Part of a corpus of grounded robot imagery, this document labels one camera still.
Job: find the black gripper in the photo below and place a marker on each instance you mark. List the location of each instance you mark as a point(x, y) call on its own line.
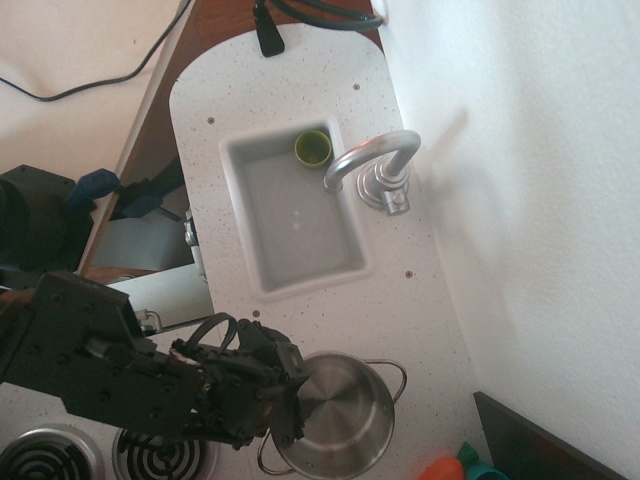
point(246, 369)

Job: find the stainless steel pot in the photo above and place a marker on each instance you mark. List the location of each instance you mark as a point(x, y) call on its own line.
point(350, 417)

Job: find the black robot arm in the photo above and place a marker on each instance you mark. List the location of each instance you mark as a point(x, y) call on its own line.
point(80, 341)

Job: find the right stove burner coil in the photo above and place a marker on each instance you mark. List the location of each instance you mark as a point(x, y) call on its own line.
point(141, 456)

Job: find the stove burner coil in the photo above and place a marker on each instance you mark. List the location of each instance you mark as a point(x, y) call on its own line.
point(141, 456)
point(53, 451)

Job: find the white toy sink basin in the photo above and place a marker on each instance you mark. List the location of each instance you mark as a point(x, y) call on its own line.
point(295, 236)

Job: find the orange toy carrot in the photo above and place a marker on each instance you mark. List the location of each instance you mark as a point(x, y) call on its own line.
point(444, 468)

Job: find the white speckled toy counter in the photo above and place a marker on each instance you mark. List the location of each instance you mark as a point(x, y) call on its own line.
point(401, 311)

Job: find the teal plastic toy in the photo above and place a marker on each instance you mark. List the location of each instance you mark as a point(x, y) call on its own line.
point(474, 468)

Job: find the silver toy faucet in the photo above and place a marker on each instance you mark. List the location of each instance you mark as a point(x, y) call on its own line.
point(383, 179)

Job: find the dark board corner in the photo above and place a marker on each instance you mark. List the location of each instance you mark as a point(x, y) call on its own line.
point(523, 449)

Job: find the left stove burner coil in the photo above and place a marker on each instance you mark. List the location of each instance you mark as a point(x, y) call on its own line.
point(53, 451)

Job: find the green plastic cup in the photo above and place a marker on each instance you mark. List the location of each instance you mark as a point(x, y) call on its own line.
point(313, 149)

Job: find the black clamp handle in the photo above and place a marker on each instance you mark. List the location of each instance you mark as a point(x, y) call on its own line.
point(270, 41)

